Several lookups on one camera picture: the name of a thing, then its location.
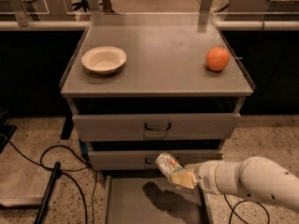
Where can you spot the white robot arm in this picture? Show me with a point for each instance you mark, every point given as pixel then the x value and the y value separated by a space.
pixel 255 179

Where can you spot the white paper bowl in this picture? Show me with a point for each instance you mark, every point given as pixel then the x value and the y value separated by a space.
pixel 104 60

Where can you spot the black bar on floor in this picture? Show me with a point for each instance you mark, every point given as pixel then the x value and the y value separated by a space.
pixel 43 207

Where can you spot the grey drawer cabinet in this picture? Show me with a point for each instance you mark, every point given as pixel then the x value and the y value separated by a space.
pixel 165 57

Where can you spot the white horizontal rail pipe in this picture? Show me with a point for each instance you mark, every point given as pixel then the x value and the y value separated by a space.
pixel 222 25

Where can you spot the crushed 7up soda can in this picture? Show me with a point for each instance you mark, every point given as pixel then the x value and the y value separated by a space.
pixel 168 165

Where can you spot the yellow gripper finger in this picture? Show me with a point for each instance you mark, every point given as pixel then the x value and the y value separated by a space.
pixel 193 166
pixel 184 179

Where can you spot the middle grey drawer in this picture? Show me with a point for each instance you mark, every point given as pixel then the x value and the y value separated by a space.
pixel 141 155

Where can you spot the bottom grey open drawer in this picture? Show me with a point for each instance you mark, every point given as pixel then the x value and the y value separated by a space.
pixel 146 197

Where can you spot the orange fruit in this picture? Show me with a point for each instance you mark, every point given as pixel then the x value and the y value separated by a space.
pixel 217 59

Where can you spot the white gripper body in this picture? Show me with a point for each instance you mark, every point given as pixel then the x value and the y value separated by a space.
pixel 207 175

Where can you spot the top grey drawer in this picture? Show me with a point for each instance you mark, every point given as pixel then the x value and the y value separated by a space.
pixel 169 118

